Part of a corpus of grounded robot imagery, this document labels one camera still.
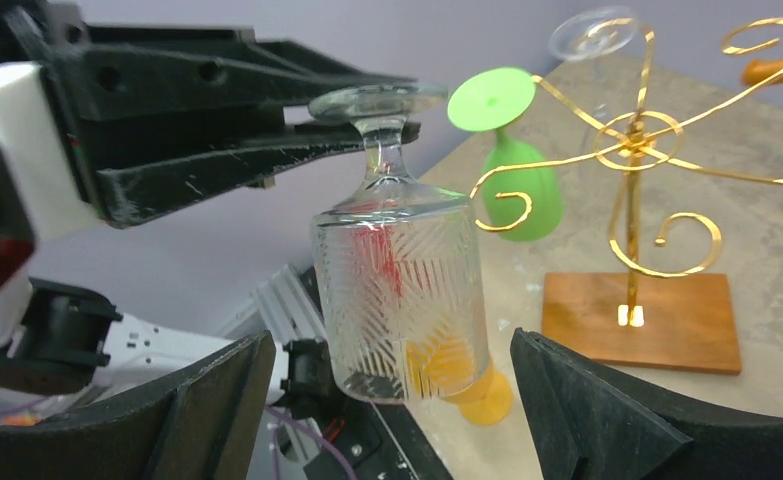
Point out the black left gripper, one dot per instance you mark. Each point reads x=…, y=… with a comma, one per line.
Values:
x=118, y=72

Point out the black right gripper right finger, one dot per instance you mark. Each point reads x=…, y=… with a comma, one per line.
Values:
x=590, y=421

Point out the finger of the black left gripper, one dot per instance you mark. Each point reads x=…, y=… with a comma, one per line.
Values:
x=138, y=194

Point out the green plastic goblet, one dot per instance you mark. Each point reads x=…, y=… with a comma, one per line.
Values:
x=522, y=199

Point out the small clear glass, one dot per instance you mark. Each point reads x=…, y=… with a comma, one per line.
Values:
x=368, y=326

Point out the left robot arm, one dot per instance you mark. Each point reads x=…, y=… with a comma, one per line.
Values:
x=122, y=125

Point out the clear wine glass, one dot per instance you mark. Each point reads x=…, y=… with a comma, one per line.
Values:
x=590, y=36

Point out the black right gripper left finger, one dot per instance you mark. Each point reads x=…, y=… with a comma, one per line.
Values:
x=199, y=422

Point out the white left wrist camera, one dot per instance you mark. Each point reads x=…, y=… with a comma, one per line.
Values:
x=39, y=198

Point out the red plastic goblet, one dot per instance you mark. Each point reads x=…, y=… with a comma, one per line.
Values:
x=375, y=245

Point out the yellow-orange plastic goblet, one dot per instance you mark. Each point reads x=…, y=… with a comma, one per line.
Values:
x=477, y=391

